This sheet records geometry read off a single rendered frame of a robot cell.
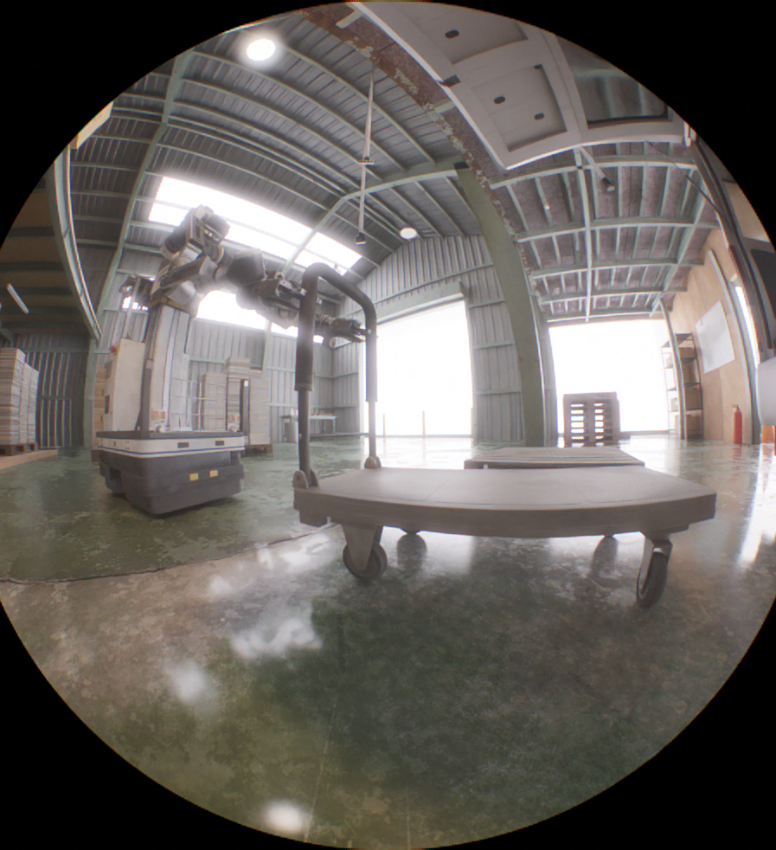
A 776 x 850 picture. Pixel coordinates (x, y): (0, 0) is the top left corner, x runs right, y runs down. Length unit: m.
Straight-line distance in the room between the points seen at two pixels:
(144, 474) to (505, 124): 2.10
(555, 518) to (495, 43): 1.60
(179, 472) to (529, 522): 1.09
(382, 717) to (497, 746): 0.13
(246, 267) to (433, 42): 1.18
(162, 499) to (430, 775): 1.05
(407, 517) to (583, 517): 0.28
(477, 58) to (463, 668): 1.72
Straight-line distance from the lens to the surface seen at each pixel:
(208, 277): 0.90
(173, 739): 0.40
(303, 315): 0.62
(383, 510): 0.46
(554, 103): 1.70
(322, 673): 0.41
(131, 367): 1.61
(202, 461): 1.18
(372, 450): 0.83
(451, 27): 1.43
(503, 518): 0.41
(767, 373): 1.39
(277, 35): 5.72
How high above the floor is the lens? 0.32
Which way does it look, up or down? 1 degrees up
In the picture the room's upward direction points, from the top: 1 degrees counter-clockwise
